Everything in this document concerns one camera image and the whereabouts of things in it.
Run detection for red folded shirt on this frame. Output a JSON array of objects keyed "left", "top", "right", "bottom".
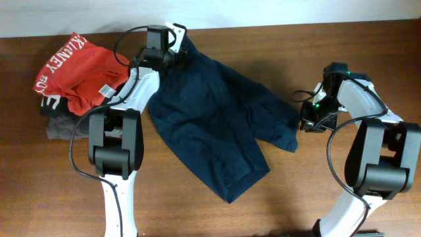
[{"left": 33, "top": 32, "right": 129, "bottom": 116}]

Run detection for grey folded shirt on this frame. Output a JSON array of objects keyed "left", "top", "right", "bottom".
[{"left": 46, "top": 116, "right": 89, "bottom": 140}]

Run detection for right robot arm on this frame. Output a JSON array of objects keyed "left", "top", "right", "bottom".
[{"left": 300, "top": 62, "right": 420, "bottom": 236}]

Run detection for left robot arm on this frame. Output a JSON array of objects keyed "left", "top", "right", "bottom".
[{"left": 88, "top": 22, "right": 187, "bottom": 236}]

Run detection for navy blue shorts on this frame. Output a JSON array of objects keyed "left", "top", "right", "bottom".
[{"left": 147, "top": 38, "right": 299, "bottom": 203}]

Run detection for left black cable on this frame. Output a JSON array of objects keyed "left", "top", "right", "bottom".
[{"left": 68, "top": 25, "right": 149, "bottom": 237}]

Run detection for black folded shirt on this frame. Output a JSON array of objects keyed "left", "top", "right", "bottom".
[{"left": 33, "top": 61, "right": 128, "bottom": 118}]

